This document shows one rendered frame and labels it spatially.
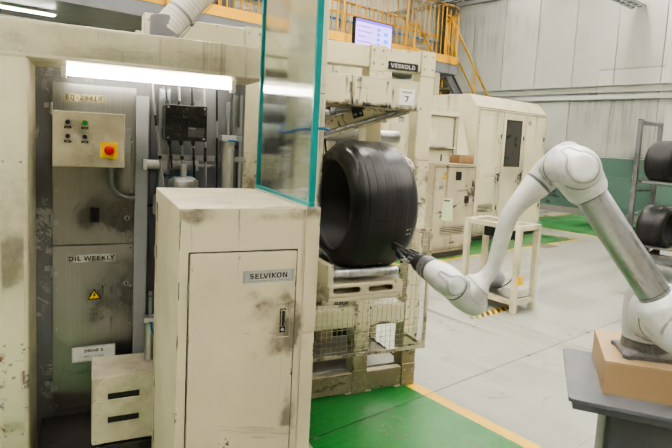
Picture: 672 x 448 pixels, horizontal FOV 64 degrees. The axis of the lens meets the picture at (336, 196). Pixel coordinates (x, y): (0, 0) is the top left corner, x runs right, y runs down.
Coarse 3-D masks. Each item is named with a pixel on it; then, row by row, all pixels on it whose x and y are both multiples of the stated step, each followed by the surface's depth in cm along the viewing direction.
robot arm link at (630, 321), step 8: (624, 296) 195; (632, 296) 189; (624, 304) 193; (632, 304) 188; (624, 312) 193; (632, 312) 187; (624, 320) 192; (632, 320) 187; (624, 328) 192; (632, 328) 188; (624, 336) 192; (632, 336) 189; (640, 336) 186
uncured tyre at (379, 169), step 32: (352, 160) 225; (384, 160) 227; (352, 192) 222; (384, 192) 220; (416, 192) 229; (320, 224) 258; (352, 224) 222; (384, 224) 220; (352, 256) 228; (384, 256) 231
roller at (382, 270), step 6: (336, 270) 228; (342, 270) 229; (348, 270) 231; (354, 270) 232; (360, 270) 233; (366, 270) 234; (372, 270) 235; (378, 270) 236; (384, 270) 238; (390, 270) 239; (396, 270) 240; (336, 276) 228; (342, 276) 229; (348, 276) 231; (354, 276) 232; (360, 276) 234; (366, 276) 235
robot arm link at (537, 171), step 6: (558, 144) 187; (564, 144) 185; (570, 144) 183; (576, 144) 184; (546, 156) 181; (540, 162) 185; (534, 168) 188; (540, 168) 184; (534, 174) 186; (540, 174) 185; (540, 180) 185; (546, 180) 184; (546, 186) 185; (552, 186) 185
